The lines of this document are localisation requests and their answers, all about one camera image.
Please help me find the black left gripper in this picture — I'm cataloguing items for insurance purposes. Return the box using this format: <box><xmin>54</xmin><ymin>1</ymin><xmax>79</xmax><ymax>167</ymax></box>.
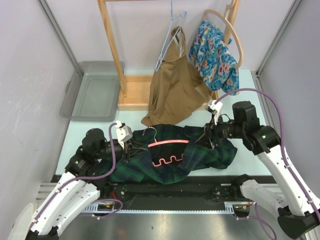
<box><xmin>95</xmin><ymin>137</ymin><xmax>148</xmax><ymax>162</ymax></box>

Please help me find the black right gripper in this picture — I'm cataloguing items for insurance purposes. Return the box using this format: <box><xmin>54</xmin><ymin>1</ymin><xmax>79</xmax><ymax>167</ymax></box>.
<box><xmin>194</xmin><ymin>113</ymin><xmax>245</xmax><ymax>150</ymax></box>

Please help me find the pink plastic hanger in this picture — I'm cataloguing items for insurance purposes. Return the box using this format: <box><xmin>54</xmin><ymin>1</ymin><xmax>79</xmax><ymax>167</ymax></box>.
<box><xmin>148</xmin><ymin>126</ymin><xmax>189</xmax><ymax>168</ymax></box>

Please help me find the green plaid garment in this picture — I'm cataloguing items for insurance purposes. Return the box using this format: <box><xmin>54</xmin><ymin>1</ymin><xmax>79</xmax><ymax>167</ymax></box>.
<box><xmin>107</xmin><ymin>124</ymin><xmax>238</xmax><ymax>185</ymax></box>

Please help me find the tan brown skirt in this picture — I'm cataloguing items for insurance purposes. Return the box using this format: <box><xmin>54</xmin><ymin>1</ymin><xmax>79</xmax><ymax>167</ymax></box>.
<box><xmin>141</xmin><ymin>27</ymin><xmax>213</xmax><ymax>126</ymax></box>

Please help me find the light blue wire hanger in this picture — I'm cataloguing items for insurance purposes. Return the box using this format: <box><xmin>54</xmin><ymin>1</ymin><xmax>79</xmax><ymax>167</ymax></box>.
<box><xmin>154</xmin><ymin>0</ymin><xmax>187</xmax><ymax>72</ymax></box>

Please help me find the blue floral garment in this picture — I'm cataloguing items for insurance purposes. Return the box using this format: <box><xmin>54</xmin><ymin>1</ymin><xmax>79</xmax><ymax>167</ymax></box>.
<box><xmin>188</xmin><ymin>20</ymin><xmax>240</xmax><ymax>93</ymax></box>

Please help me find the beige wooden hanger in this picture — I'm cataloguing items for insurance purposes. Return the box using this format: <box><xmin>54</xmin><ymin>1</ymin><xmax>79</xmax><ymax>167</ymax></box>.
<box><xmin>201</xmin><ymin>0</ymin><xmax>244</xmax><ymax>69</ymax></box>

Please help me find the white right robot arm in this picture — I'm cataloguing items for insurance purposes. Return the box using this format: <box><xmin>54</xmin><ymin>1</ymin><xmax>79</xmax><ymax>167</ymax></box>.
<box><xmin>196</xmin><ymin>100</ymin><xmax>320</xmax><ymax>240</ymax></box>

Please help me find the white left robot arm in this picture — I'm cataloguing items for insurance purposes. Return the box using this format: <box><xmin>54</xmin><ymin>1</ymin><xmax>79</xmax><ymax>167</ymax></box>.
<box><xmin>25</xmin><ymin>122</ymin><xmax>147</xmax><ymax>240</ymax></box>

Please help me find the wooden clothes rack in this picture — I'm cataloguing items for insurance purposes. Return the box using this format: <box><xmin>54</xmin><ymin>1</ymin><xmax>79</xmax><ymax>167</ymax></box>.
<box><xmin>96</xmin><ymin>0</ymin><xmax>241</xmax><ymax>112</ymax></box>

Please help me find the grey plastic bin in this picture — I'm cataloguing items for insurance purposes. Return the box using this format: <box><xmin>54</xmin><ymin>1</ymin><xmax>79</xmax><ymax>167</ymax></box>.
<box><xmin>59</xmin><ymin>61</ymin><xmax>121</xmax><ymax>122</ymax></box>

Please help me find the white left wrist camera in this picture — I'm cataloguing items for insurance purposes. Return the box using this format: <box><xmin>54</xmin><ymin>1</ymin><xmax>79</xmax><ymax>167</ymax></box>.
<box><xmin>115</xmin><ymin>120</ymin><xmax>133</xmax><ymax>149</ymax></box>

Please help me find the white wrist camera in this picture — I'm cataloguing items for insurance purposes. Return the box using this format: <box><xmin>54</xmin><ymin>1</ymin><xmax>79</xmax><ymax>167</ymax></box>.
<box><xmin>115</xmin><ymin>120</ymin><xmax>133</xmax><ymax>149</ymax></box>
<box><xmin>204</xmin><ymin>99</ymin><xmax>223</xmax><ymax>125</ymax></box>

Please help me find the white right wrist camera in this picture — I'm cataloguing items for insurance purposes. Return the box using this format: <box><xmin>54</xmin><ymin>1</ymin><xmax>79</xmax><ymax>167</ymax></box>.
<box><xmin>204</xmin><ymin>99</ymin><xmax>223</xmax><ymax>125</ymax></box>

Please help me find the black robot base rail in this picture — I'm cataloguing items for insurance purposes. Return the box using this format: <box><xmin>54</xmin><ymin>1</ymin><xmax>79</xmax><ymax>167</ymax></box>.
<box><xmin>49</xmin><ymin>174</ymin><xmax>278</xmax><ymax>217</ymax></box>

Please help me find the light blue cable duct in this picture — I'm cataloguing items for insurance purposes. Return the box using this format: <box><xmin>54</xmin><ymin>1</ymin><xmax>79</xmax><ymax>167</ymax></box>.
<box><xmin>79</xmin><ymin>202</ymin><xmax>237</xmax><ymax>215</ymax></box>

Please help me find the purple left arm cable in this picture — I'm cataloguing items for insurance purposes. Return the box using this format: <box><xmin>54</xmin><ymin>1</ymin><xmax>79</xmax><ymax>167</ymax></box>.
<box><xmin>28</xmin><ymin>121</ymin><xmax>123</xmax><ymax>233</ymax></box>

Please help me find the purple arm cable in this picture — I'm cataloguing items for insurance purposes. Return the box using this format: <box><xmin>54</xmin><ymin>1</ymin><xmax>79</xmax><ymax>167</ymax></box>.
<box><xmin>28</xmin><ymin>121</ymin><xmax>123</xmax><ymax>233</ymax></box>
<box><xmin>216</xmin><ymin>87</ymin><xmax>320</xmax><ymax>240</ymax></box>

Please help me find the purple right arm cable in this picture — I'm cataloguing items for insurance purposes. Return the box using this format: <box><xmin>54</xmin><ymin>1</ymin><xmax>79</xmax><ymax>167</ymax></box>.
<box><xmin>216</xmin><ymin>87</ymin><xmax>320</xmax><ymax>240</ymax></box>

